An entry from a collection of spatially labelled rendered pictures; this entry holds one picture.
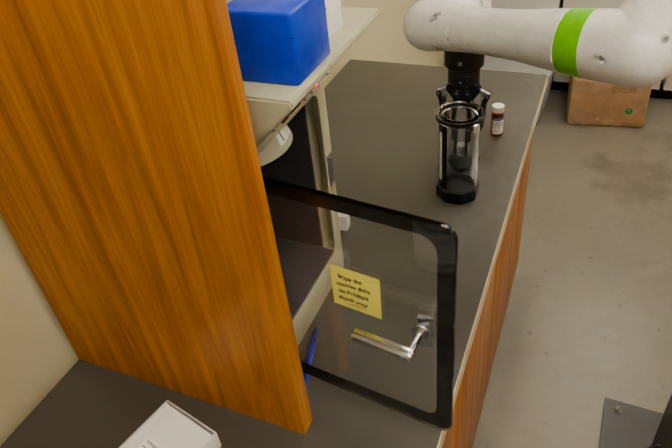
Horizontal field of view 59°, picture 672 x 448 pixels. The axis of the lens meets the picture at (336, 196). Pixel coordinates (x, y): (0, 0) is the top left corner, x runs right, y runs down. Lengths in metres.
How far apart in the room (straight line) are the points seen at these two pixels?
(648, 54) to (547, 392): 1.48
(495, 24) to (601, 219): 1.96
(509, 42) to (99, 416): 0.99
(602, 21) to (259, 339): 0.73
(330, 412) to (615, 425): 1.34
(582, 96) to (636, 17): 2.60
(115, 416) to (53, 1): 0.72
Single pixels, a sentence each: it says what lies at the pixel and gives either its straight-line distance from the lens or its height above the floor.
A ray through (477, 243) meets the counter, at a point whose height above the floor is 0.94.
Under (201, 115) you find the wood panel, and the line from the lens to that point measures 0.67.
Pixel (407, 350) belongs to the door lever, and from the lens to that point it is 0.79.
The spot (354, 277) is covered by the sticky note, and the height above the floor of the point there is 1.26.
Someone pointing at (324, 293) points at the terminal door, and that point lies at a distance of 0.86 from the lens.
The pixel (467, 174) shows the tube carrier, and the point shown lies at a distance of 1.42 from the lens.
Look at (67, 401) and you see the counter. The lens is 1.24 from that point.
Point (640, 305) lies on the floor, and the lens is 2.65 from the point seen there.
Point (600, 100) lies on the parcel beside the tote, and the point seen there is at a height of 0.17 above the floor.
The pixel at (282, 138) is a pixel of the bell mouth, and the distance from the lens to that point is 0.98.
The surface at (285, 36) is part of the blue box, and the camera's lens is 0.71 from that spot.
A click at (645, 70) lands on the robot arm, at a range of 1.05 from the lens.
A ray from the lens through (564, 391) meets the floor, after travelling 2.30.
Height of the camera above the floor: 1.82
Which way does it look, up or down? 36 degrees down
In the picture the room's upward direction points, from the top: 7 degrees counter-clockwise
